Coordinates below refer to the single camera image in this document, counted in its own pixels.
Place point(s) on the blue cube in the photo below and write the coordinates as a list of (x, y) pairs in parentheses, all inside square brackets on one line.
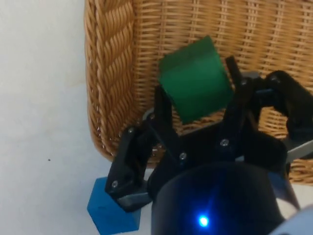
[(102, 215)]

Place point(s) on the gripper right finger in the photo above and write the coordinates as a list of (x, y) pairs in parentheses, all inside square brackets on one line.
[(234, 117)]

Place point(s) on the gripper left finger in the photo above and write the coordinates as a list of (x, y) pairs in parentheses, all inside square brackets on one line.
[(127, 161)]

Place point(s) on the green block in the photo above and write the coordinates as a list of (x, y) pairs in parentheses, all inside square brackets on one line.
[(195, 88)]

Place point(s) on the wicker basket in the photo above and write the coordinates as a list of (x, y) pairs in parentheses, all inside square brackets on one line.
[(185, 31)]

